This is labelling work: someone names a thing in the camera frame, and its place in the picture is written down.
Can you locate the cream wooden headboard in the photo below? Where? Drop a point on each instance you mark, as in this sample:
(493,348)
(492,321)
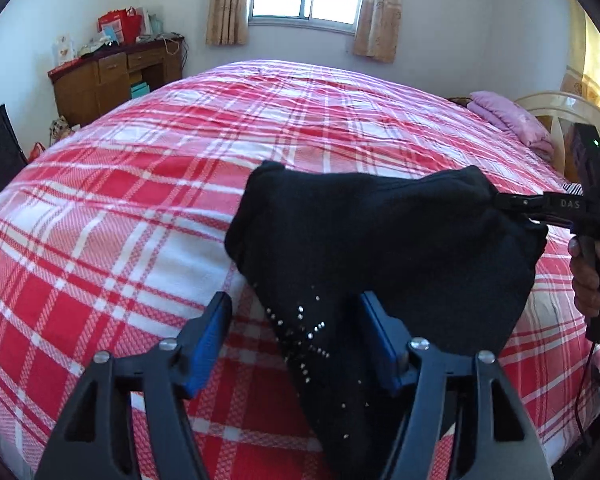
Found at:
(560,110)

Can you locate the small red bag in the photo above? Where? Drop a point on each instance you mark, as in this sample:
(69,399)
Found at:
(36,152)

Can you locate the striped pillow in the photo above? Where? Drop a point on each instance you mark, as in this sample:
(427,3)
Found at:
(574,189)

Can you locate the red plaid bed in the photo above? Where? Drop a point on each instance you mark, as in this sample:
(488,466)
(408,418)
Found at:
(130,200)

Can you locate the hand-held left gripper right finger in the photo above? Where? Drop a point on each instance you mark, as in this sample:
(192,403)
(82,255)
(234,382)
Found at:
(380,340)

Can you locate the white floral card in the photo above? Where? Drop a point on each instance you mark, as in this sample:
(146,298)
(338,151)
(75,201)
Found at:
(65,50)

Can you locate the pink pillow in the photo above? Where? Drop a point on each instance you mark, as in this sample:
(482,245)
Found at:
(515,120)

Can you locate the yellow curtain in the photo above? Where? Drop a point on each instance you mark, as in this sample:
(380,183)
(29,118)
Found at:
(597,60)

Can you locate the patterned bag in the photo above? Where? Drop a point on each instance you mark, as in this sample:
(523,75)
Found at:
(61,130)

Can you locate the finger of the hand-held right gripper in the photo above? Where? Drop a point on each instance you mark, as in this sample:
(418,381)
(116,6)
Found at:
(520,205)

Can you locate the beige curtain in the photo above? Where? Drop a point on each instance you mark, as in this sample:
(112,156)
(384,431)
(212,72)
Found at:
(380,10)
(227,5)

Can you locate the teal box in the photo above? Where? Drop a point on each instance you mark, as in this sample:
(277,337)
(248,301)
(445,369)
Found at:
(140,91)

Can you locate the person's right hand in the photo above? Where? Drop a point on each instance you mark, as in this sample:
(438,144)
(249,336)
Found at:
(587,285)

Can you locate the brown wooden desk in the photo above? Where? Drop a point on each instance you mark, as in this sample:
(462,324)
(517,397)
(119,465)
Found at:
(85,90)

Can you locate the red gift bag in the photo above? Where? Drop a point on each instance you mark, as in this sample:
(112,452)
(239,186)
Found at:
(122,25)

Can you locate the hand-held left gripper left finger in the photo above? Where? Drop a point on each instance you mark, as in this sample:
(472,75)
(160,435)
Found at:
(207,355)

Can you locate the black pants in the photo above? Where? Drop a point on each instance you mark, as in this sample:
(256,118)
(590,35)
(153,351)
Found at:
(390,240)

